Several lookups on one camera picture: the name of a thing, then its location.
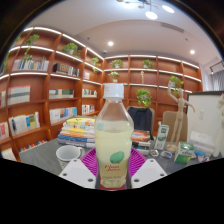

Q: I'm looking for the dark chair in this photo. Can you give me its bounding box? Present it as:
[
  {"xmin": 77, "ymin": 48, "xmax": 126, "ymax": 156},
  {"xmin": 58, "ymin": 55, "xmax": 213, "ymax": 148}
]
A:
[{"xmin": 126, "ymin": 105, "xmax": 156, "ymax": 136}]

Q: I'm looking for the branched ceiling lamp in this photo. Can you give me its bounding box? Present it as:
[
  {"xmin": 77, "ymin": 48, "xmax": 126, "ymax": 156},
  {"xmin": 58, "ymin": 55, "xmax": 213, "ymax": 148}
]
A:
[{"xmin": 116, "ymin": 0, "xmax": 176, "ymax": 20}]

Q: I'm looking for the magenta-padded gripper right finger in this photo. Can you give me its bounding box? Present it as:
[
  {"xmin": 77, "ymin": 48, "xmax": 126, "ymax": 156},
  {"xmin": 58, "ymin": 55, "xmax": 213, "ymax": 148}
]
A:
[{"xmin": 128, "ymin": 147, "xmax": 169, "ymax": 190}]

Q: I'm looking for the small green box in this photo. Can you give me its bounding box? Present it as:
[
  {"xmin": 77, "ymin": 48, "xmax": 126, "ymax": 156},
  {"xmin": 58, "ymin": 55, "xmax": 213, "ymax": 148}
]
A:
[{"xmin": 173, "ymin": 141, "xmax": 196, "ymax": 164}]

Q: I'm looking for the orange wooden shelf unit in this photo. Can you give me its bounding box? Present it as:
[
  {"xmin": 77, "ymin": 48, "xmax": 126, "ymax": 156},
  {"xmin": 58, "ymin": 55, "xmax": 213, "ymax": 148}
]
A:
[{"xmin": 0, "ymin": 26, "xmax": 204, "ymax": 161}]

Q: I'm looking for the ceiling air vent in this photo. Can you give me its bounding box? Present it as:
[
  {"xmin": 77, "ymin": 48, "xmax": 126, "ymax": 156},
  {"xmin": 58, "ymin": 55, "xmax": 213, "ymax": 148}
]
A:
[{"xmin": 161, "ymin": 22, "xmax": 185, "ymax": 34}]

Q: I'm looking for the brown chair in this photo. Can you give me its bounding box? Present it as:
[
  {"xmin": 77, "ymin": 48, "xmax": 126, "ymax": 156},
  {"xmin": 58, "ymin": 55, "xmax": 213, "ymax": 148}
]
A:
[{"xmin": 161, "ymin": 110, "xmax": 188, "ymax": 143}]

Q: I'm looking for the white jug vase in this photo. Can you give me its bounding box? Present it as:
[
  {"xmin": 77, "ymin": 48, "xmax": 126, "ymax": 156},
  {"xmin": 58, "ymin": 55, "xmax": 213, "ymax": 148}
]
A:
[{"xmin": 213, "ymin": 114, "xmax": 224, "ymax": 158}]

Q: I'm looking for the yellow drink bottle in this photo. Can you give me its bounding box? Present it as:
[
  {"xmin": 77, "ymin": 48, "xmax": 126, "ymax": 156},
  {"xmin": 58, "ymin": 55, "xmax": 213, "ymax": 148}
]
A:
[{"xmin": 94, "ymin": 83, "xmax": 135, "ymax": 190}]

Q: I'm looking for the white patterned mug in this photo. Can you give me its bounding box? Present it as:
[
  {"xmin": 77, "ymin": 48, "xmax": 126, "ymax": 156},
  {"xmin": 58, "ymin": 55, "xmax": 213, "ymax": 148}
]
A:
[{"xmin": 55, "ymin": 144, "xmax": 86, "ymax": 171}]

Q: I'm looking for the colourful book stack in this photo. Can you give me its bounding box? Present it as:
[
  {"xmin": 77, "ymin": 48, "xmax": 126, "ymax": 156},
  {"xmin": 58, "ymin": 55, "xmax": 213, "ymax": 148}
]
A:
[{"xmin": 57, "ymin": 116, "xmax": 98, "ymax": 149}]

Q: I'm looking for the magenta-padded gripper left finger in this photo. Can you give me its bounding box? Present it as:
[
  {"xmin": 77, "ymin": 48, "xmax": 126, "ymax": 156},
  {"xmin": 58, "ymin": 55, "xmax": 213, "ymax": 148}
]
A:
[{"xmin": 58, "ymin": 147, "xmax": 100, "ymax": 190}]

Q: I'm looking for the black ceiling track light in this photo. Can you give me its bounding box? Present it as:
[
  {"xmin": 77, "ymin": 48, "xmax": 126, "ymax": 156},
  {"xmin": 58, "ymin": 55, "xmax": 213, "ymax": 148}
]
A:
[{"xmin": 209, "ymin": 59, "xmax": 224, "ymax": 75}]

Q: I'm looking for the dark book stack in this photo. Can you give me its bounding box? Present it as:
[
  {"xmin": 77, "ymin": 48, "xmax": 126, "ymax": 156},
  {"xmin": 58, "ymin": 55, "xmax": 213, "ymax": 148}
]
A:
[{"xmin": 130, "ymin": 129, "xmax": 153, "ymax": 155}]

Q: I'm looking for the white curtain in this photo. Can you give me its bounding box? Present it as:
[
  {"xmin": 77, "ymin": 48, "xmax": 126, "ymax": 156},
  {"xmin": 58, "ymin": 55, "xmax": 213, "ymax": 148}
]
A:
[{"xmin": 209, "ymin": 69, "xmax": 224, "ymax": 92}]

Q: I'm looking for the tall white green carton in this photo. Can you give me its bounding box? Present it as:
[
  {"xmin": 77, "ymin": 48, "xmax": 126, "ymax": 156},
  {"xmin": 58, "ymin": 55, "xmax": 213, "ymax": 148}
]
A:
[{"xmin": 153, "ymin": 121, "xmax": 170, "ymax": 151}]

